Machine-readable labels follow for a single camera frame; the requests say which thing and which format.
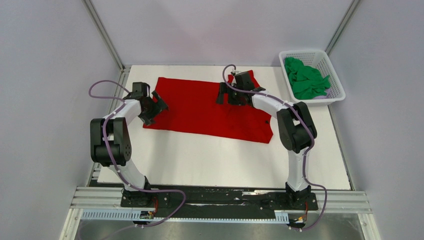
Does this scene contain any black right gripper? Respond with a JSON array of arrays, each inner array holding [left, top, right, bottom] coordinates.
[[216, 82, 246, 106]]

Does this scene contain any red t-shirt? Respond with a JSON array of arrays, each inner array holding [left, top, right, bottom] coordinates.
[[143, 77, 273, 144]]

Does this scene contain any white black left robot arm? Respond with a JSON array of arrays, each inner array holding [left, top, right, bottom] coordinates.
[[90, 82, 169, 207]]

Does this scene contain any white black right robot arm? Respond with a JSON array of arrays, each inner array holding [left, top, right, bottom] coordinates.
[[216, 70, 317, 209]]

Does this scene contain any green t-shirt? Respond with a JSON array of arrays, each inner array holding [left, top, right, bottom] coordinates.
[[284, 57, 331, 100]]

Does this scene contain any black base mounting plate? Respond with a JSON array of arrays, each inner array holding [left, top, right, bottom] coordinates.
[[120, 185, 319, 219]]

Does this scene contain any white plastic laundry basket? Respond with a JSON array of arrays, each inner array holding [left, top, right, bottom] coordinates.
[[278, 49, 346, 107]]

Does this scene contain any lilac t-shirt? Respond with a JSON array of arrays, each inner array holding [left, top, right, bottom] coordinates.
[[313, 94, 329, 100]]

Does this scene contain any aluminium front rail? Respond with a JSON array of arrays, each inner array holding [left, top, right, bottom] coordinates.
[[70, 187, 373, 214]]

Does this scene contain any aluminium frame post left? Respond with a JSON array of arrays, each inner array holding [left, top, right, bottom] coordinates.
[[82, 0, 125, 72]]

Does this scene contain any aluminium frame post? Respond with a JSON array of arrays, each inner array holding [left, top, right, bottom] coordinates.
[[325, 0, 362, 55], [82, 0, 125, 72]]

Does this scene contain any white slotted cable duct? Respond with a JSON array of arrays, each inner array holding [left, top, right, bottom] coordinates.
[[80, 209, 289, 224]]

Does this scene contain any aluminium frame post right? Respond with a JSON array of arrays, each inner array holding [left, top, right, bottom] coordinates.
[[325, 0, 362, 55]]

